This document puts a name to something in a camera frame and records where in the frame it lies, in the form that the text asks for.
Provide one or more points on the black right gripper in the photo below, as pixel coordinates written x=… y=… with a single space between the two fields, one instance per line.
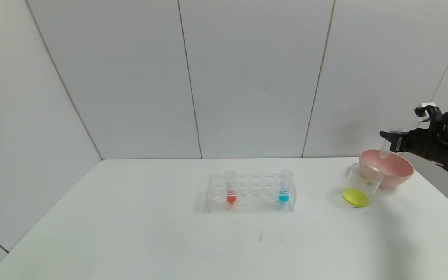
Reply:
x=396 y=142

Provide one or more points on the test tube with yellow pigment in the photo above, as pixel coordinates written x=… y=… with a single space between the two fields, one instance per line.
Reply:
x=385 y=149

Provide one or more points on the test tube with blue pigment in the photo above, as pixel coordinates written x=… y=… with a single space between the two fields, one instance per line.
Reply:
x=284 y=194

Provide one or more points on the clear glass beaker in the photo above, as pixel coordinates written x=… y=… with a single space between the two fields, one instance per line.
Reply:
x=358 y=194

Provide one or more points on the clear plastic test tube rack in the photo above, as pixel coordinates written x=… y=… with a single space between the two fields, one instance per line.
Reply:
x=247 y=206

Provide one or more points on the test tube with red pigment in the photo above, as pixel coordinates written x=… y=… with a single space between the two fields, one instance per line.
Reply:
x=230 y=196

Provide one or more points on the pink bowl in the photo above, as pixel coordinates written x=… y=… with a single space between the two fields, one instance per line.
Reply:
x=397 y=173

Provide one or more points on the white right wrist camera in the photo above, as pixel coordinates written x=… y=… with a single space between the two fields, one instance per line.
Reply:
x=426 y=111

